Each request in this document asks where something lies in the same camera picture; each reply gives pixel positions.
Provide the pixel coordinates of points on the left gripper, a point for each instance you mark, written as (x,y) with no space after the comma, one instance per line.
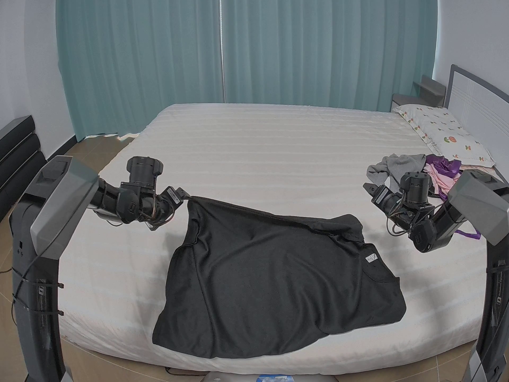
(171,197)

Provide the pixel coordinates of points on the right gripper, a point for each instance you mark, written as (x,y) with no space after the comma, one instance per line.
(387,199)

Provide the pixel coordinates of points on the black T-shirt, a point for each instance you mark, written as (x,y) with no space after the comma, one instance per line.
(258,277)

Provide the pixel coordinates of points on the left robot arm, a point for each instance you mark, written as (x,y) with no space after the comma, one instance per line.
(59,197)

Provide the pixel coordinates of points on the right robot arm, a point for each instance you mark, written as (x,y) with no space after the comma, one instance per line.
(481,205)

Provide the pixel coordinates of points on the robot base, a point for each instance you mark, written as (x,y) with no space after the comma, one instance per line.
(238,378)

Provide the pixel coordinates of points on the pile of clothes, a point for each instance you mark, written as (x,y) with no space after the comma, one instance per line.
(437,173)

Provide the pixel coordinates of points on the bed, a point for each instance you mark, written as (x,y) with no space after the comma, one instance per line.
(278,153)

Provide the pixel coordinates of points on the grey garment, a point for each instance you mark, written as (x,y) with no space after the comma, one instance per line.
(397,167)

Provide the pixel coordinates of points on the white printed pillow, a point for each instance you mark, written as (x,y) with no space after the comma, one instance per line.
(445,133)

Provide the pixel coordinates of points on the grey bedside table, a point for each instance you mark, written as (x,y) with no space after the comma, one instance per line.
(431,88)

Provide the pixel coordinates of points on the blue-green curtain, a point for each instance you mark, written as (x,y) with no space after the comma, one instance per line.
(139,46)
(318,38)

